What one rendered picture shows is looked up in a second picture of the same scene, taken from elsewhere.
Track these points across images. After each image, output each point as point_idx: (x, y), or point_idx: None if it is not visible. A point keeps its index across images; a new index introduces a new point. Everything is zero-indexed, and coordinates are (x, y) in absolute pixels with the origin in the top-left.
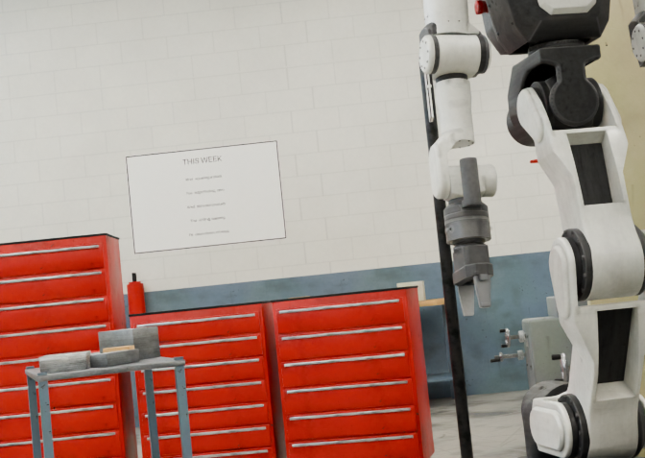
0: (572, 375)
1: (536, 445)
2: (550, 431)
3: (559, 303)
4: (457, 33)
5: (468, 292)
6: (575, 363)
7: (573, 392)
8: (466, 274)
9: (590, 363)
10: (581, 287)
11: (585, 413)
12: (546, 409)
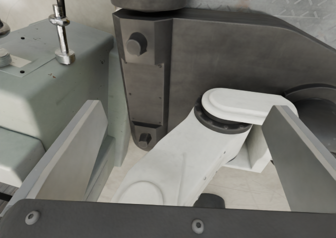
0: (216, 145)
1: (304, 104)
2: (235, 97)
3: (147, 202)
4: None
5: (302, 198)
6: (203, 154)
7: (218, 133)
8: (4, 223)
9: (161, 148)
10: None
11: (193, 118)
12: (247, 112)
